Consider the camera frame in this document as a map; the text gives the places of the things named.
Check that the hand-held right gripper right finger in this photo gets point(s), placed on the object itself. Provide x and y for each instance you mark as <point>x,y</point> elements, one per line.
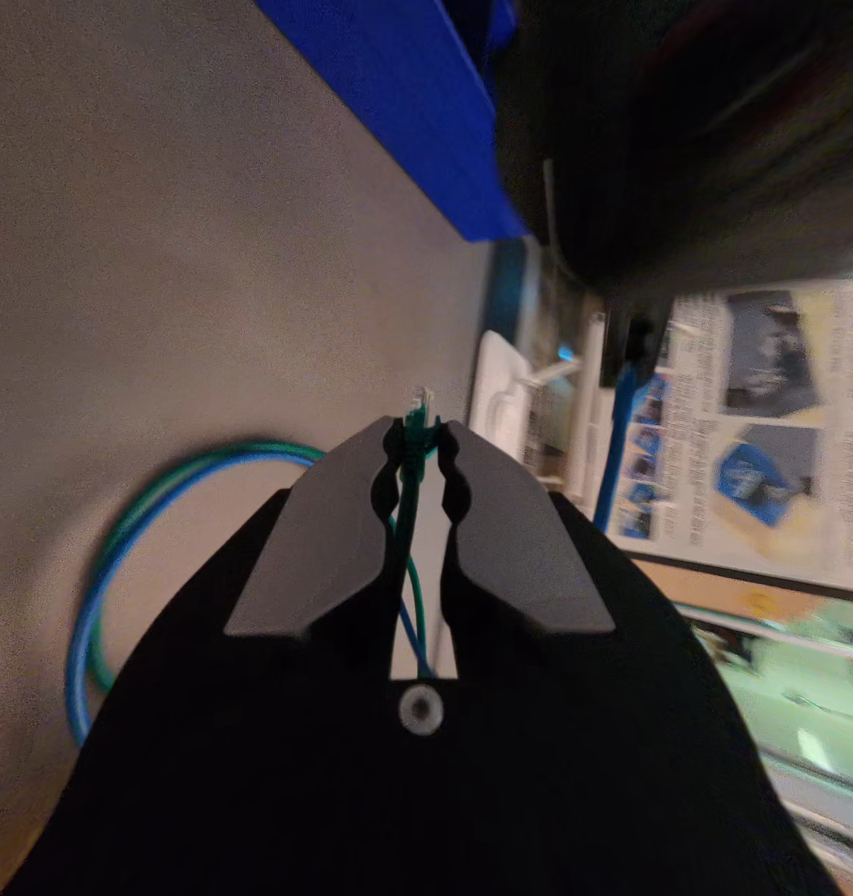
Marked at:
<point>531,553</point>

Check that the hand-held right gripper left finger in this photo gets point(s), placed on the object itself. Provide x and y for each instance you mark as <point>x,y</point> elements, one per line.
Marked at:
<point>307,546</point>

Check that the blue plastic bin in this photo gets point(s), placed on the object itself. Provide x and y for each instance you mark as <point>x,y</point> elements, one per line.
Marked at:
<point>398,84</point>

